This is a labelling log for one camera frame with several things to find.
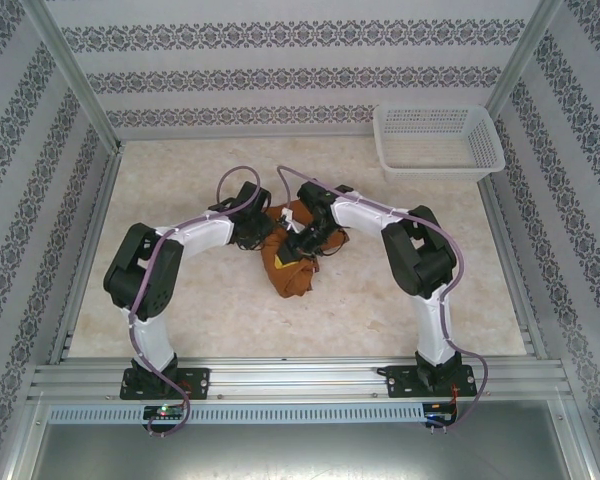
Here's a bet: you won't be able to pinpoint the brown long pants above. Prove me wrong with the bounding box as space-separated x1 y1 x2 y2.
259 201 352 300

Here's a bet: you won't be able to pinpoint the white plastic mesh basket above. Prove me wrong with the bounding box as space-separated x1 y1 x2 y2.
372 104 507 184

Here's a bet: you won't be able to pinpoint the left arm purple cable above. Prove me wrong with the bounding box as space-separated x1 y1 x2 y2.
128 165 263 439

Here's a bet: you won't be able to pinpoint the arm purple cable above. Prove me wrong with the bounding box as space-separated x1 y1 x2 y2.
128 165 263 439
276 166 490 432

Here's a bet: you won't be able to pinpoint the aluminium mounting rail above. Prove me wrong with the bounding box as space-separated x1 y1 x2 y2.
27 355 575 402

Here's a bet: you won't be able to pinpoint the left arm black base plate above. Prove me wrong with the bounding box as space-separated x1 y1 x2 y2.
119 366 213 402

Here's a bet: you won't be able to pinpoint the slotted grey cable duct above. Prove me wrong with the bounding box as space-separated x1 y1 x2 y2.
46 403 427 425

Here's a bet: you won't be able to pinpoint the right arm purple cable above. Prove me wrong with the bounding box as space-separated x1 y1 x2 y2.
276 166 490 432

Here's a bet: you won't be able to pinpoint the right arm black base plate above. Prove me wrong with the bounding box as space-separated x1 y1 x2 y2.
384 364 479 400

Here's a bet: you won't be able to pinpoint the aluminium frame post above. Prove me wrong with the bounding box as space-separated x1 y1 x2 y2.
483 0 565 122
28 0 125 153

